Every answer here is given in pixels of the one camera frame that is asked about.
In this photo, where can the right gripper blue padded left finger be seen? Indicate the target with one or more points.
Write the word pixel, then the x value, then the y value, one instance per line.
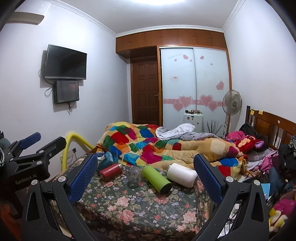
pixel 39 221

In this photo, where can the standing electric fan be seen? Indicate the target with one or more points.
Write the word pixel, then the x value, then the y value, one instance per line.
pixel 231 105

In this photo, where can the green water bottle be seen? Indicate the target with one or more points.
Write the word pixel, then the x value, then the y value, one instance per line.
pixel 160 183

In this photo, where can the brown wooden door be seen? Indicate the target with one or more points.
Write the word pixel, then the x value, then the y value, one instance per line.
pixel 145 91

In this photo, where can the white sliding wardrobe doors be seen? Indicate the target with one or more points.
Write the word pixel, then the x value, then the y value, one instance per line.
pixel 193 78

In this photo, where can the white small cabinet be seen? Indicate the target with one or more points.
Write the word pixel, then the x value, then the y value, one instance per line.
pixel 194 117

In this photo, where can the dried twig plant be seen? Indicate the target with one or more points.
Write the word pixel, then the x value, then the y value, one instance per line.
pixel 214 126

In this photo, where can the grey white crumpled cloth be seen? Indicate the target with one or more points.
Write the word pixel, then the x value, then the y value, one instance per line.
pixel 184 132

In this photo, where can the dark teal cup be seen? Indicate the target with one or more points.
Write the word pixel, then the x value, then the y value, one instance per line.
pixel 104 164

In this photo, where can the red plush toy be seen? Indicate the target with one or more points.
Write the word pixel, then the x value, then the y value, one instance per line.
pixel 249 143

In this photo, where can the white air conditioner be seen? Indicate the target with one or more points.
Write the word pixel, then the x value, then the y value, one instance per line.
pixel 25 18

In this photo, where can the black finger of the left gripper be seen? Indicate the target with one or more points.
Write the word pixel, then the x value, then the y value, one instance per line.
pixel 47 152

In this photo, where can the red thermos cup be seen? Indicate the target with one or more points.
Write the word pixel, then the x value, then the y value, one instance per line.
pixel 111 172

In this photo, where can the wooden overhead cabinets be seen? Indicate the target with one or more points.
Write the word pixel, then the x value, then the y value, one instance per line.
pixel 145 43

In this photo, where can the small black wall monitor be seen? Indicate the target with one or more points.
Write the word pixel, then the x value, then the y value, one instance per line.
pixel 65 91

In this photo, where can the yellow foam tube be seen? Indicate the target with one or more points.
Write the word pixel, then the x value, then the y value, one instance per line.
pixel 73 139

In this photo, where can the white bottle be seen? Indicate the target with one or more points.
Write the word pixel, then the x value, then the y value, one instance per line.
pixel 182 175

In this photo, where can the black bag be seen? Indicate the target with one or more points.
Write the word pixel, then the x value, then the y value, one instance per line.
pixel 248 129

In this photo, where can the clear glass cup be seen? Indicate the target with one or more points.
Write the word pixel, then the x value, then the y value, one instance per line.
pixel 134 177

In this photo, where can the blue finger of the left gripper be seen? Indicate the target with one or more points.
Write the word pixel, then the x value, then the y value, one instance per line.
pixel 30 140

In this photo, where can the black wall television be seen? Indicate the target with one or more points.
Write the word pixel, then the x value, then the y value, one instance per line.
pixel 65 63

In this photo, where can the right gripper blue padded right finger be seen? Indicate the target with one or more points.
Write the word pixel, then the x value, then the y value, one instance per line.
pixel 240 210

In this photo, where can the floral bed sheet mattress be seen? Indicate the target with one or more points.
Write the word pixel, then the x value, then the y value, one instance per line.
pixel 117 211

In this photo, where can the colourful patchwork blanket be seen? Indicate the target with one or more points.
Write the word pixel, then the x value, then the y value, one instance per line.
pixel 138 145

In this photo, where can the wooden headboard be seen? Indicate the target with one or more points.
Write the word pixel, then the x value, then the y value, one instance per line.
pixel 276 129

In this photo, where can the pink clothes pile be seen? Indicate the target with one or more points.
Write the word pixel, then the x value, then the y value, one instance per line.
pixel 235 136

